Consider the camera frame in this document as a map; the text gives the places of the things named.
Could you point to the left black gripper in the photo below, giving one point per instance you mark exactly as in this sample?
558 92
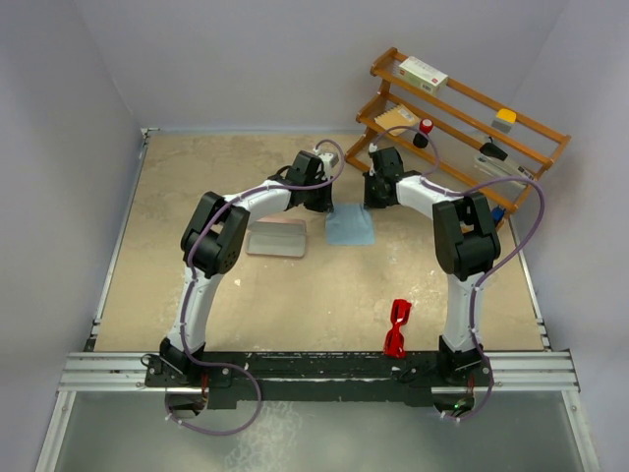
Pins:
325 205

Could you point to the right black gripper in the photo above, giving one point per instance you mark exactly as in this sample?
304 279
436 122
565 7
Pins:
370 203

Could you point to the blue cleaning cloth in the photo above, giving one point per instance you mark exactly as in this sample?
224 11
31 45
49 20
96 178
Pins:
349 225

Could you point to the pink glasses case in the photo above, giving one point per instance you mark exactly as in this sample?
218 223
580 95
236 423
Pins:
277 237

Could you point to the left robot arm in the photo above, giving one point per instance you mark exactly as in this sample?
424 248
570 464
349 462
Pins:
213 240

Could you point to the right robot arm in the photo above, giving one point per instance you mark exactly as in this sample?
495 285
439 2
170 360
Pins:
466 246

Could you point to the red sunglasses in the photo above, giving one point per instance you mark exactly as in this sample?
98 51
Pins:
394 340

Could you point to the red black stamp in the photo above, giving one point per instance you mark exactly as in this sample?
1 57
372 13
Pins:
421 138

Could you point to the brown envelope packet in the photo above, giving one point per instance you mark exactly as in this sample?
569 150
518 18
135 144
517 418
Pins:
397 120

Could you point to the wooden three-tier shelf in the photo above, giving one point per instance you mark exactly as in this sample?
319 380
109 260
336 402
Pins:
461 118

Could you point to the black stapler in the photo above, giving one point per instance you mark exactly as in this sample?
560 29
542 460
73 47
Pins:
491 150

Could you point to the white green box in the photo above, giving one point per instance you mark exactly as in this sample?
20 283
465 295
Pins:
422 76

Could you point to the blue stapler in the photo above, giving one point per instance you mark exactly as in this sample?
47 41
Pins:
498 215

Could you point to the yellow grey sponge block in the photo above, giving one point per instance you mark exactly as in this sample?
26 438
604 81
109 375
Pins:
504 120

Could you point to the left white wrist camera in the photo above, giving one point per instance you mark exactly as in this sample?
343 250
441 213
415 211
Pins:
329 159

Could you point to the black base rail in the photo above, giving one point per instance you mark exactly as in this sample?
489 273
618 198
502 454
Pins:
420 379

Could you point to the aluminium frame rail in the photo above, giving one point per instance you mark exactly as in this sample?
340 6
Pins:
534 371

